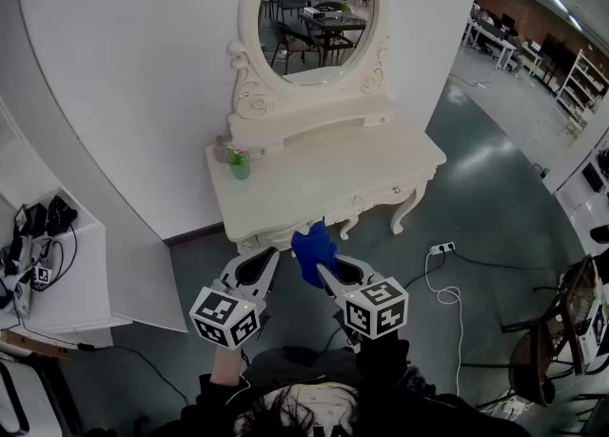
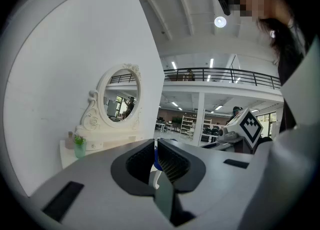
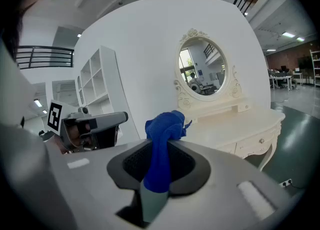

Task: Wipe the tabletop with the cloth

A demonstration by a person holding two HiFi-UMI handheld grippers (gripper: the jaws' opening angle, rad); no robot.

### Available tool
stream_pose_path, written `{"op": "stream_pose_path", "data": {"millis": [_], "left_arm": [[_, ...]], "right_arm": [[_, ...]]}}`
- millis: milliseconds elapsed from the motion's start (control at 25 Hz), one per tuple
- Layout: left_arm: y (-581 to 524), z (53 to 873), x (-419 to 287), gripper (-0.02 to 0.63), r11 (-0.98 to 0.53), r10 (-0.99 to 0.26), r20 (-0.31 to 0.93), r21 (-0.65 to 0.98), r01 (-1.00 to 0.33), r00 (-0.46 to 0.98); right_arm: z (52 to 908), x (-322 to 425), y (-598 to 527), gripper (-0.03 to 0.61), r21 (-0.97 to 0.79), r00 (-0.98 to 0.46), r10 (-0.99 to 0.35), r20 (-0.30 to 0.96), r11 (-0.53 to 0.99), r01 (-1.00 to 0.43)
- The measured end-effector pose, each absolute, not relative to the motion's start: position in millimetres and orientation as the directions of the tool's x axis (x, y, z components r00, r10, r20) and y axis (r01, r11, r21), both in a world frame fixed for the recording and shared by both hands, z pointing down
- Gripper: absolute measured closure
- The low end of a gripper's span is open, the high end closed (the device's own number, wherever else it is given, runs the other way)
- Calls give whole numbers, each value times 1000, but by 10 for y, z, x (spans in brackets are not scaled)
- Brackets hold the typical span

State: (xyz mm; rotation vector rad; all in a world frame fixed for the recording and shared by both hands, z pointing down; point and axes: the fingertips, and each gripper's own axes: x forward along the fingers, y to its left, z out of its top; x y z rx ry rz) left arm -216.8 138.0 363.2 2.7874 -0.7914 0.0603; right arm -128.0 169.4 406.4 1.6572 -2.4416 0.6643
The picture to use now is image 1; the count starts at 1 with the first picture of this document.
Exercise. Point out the teal vase with flowers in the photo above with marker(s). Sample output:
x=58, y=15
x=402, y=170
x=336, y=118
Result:
x=240, y=168

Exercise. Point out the black electronic box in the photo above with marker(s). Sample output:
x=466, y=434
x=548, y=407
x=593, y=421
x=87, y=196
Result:
x=59, y=216

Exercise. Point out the white work desk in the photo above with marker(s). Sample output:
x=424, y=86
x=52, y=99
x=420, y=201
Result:
x=583, y=197

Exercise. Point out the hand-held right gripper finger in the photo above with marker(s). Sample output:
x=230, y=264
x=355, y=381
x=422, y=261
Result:
x=335, y=287
x=366, y=272

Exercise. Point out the person's black jacket torso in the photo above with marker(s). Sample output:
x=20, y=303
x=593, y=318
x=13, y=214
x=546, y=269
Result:
x=304, y=371

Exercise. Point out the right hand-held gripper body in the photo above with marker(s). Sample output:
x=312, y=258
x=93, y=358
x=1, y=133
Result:
x=376, y=311

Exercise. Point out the row of office desks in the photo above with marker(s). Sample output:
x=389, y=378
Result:
x=495, y=37

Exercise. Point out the white seat with black stripe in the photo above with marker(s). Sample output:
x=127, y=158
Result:
x=9, y=406

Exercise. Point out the blue cloth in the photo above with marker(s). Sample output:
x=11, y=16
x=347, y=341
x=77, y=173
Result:
x=311, y=254

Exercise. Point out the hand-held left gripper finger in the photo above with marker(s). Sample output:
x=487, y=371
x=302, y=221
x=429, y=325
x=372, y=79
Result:
x=272, y=273
x=233, y=266

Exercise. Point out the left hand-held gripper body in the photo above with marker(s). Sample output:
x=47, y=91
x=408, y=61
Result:
x=223, y=316

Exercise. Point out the white carved oval mirror unit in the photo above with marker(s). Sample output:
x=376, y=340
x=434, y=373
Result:
x=309, y=111

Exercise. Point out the white dressing table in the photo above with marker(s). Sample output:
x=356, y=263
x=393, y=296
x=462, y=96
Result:
x=333, y=178

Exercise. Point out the black framed display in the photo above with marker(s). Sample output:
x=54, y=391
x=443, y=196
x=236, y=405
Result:
x=21, y=221

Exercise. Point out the gray spare gripper device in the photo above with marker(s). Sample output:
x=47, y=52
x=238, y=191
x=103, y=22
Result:
x=42, y=274

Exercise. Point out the white side desk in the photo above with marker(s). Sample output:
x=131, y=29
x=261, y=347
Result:
x=85, y=283

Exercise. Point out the person's right forearm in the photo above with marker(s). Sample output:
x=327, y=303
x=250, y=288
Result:
x=385, y=359

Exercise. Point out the white power strip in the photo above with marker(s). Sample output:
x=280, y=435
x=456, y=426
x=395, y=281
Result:
x=442, y=248
x=509, y=409

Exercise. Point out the wicker chair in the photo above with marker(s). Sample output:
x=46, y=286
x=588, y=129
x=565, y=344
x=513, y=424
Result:
x=533, y=368

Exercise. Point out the person's left forearm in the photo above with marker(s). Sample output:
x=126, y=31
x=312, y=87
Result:
x=226, y=363

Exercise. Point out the white shelf rack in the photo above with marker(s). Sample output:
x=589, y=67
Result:
x=578, y=83

